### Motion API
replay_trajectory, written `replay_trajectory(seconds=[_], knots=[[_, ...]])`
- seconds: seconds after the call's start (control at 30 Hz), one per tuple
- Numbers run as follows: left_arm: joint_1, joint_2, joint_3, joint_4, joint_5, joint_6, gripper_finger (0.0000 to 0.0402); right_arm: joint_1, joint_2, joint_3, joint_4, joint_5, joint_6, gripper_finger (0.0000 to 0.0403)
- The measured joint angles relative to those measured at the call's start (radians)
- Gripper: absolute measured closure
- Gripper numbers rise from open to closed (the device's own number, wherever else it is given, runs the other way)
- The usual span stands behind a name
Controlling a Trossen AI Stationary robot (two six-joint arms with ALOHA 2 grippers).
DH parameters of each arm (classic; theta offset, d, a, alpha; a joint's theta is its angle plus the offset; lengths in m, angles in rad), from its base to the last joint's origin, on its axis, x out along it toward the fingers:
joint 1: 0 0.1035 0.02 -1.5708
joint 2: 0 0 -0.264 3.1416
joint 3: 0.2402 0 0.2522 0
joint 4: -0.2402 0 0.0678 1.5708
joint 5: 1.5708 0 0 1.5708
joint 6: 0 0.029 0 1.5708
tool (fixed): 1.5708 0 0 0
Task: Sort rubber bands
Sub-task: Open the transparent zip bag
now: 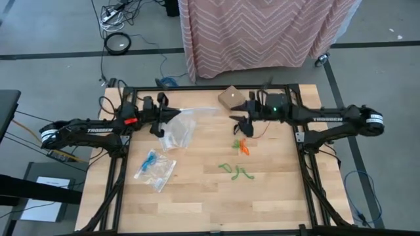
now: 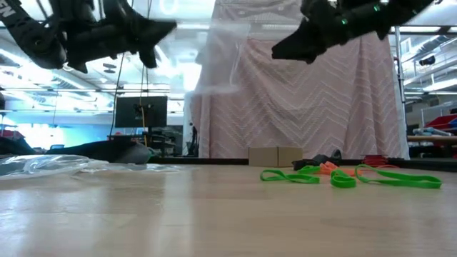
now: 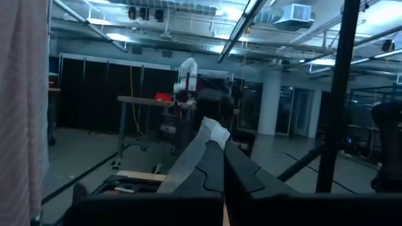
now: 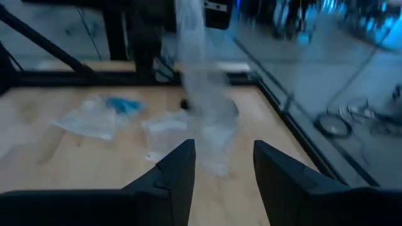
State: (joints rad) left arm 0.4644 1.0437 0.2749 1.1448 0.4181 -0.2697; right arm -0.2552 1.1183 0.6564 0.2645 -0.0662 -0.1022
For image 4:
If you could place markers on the black round magnifier lens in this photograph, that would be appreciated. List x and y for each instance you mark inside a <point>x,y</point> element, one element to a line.
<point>318,125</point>

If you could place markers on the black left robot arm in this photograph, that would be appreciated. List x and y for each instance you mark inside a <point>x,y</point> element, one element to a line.
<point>147,37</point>

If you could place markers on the clear plastic bag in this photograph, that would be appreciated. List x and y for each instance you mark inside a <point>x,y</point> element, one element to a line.
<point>166,132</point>
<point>91,122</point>
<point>204,94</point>

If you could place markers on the black aluminium table frame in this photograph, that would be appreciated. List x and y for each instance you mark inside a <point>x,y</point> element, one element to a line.
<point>94,78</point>

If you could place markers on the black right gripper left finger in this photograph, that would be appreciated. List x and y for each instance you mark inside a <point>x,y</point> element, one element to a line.
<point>141,207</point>

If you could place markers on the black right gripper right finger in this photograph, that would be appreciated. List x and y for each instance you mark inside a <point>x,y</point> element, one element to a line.
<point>298,204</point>

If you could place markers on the blue rubber band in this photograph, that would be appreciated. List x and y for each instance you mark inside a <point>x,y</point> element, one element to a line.
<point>122,105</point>
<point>135,108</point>

